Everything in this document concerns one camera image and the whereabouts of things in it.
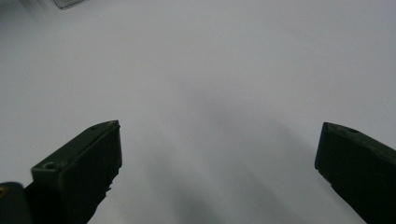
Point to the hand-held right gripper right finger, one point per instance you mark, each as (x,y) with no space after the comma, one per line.
(361,168)

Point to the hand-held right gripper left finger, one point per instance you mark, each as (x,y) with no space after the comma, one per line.
(77,174)

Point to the clear plastic tray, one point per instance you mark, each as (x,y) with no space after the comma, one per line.
(67,3)

